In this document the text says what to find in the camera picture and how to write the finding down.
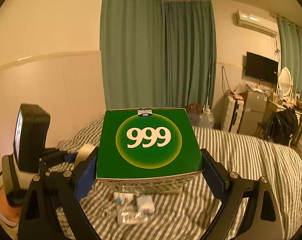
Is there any white suitcase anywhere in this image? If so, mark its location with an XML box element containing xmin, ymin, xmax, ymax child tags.
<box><xmin>221</xmin><ymin>94</ymin><xmax>244</xmax><ymax>133</ymax></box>

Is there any green 999 medicine box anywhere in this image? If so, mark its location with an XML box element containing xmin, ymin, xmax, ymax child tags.
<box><xmin>96</xmin><ymin>108</ymin><xmax>204</xmax><ymax>193</ymax></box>

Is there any white oval vanity mirror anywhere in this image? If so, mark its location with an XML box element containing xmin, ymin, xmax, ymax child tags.
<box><xmin>277</xmin><ymin>67</ymin><xmax>293</xmax><ymax>98</ymax></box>

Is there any white tape roll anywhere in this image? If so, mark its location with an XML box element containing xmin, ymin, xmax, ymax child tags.
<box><xmin>74</xmin><ymin>144</ymin><xmax>96</xmax><ymax>167</ymax></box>

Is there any black wall television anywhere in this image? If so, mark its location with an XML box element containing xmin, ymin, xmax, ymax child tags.
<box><xmin>245</xmin><ymin>51</ymin><xmax>279</xmax><ymax>84</ymax></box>

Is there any blue cotton swab pack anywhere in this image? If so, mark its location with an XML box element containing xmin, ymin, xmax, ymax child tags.
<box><xmin>114</xmin><ymin>192</ymin><xmax>155</xmax><ymax>214</ymax></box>

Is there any small grey refrigerator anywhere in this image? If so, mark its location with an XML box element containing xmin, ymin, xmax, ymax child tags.
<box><xmin>238</xmin><ymin>89</ymin><xmax>267</xmax><ymax>135</ymax></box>

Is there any white air conditioner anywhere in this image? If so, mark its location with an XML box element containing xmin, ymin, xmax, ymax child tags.
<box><xmin>236</xmin><ymin>10</ymin><xmax>278</xmax><ymax>37</ymax></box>

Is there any black bag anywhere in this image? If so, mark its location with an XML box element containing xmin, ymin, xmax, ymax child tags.
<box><xmin>267</xmin><ymin>108</ymin><xmax>298</xmax><ymax>146</ymax></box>

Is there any silver foil blister pack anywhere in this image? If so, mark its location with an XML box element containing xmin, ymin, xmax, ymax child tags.
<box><xmin>107</xmin><ymin>205</ymin><xmax>151</xmax><ymax>225</ymax></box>

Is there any green window curtain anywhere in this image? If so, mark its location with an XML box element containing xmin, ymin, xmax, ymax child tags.
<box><xmin>277</xmin><ymin>16</ymin><xmax>302</xmax><ymax>99</ymax></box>

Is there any grey white checked duvet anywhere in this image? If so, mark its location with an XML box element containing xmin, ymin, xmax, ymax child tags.
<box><xmin>49</xmin><ymin>120</ymin><xmax>302</xmax><ymax>239</ymax></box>

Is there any clear water jug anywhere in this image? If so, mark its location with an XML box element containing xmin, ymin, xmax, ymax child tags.
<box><xmin>199</xmin><ymin>107</ymin><xmax>214</xmax><ymax>129</ymax></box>

